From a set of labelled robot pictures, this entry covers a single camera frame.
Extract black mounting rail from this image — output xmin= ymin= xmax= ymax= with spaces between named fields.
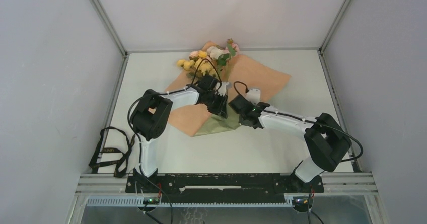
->
xmin=125 ymin=173 xmax=325 ymax=204

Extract pink rose stem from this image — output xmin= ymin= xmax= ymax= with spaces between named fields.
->
xmin=216 ymin=38 xmax=240 ymax=81

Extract black printed ribbon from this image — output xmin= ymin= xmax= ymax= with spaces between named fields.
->
xmin=88 ymin=126 xmax=135 ymax=178

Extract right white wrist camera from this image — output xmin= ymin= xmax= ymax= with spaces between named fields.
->
xmin=245 ymin=88 xmax=261 ymax=105

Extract pink white flower stem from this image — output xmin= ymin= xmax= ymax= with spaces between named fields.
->
xmin=203 ymin=46 xmax=224 ymax=79

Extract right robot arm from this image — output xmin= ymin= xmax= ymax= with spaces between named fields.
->
xmin=229 ymin=95 xmax=360 ymax=192

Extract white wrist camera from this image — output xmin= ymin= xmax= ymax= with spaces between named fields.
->
xmin=245 ymin=88 xmax=261 ymax=105
xmin=217 ymin=82 xmax=231 ymax=96

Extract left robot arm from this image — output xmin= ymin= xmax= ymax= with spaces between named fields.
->
xmin=127 ymin=75 xmax=230 ymax=192

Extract green orange wrapping paper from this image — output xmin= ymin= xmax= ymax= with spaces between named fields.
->
xmin=167 ymin=41 xmax=291 ymax=137

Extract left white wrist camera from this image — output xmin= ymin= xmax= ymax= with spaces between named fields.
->
xmin=217 ymin=82 xmax=231 ymax=96

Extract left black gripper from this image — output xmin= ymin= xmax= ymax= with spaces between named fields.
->
xmin=204 ymin=92 xmax=227 ymax=118

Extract white cable duct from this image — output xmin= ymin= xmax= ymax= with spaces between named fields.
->
xmin=86 ymin=196 xmax=294 ymax=207

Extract yellow flower stem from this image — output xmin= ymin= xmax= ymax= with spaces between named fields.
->
xmin=176 ymin=50 xmax=218 ymax=78

